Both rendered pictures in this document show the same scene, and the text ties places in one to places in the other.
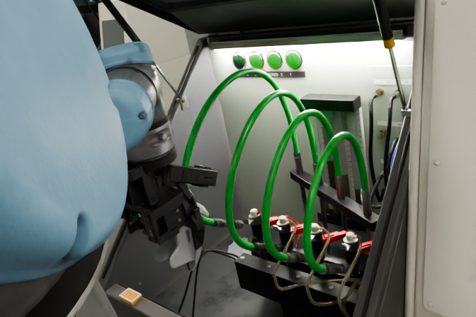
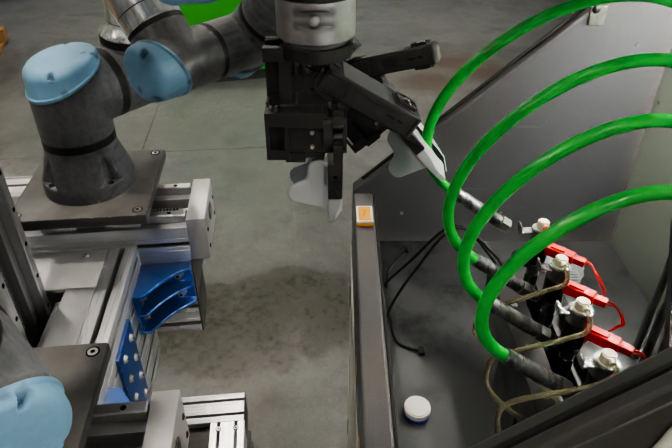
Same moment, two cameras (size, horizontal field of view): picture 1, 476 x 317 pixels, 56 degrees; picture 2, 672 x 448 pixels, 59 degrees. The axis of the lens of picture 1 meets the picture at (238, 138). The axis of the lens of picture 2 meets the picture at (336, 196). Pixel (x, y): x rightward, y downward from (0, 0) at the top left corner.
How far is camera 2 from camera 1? 38 cm
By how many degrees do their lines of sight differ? 43
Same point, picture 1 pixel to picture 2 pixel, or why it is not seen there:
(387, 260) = (581, 428)
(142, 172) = (280, 56)
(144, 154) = (285, 33)
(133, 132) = not seen: outside the picture
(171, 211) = (302, 129)
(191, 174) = (362, 99)
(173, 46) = not seen: outside the picture
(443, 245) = not seen: outside the picture
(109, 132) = not seen: outside the picture
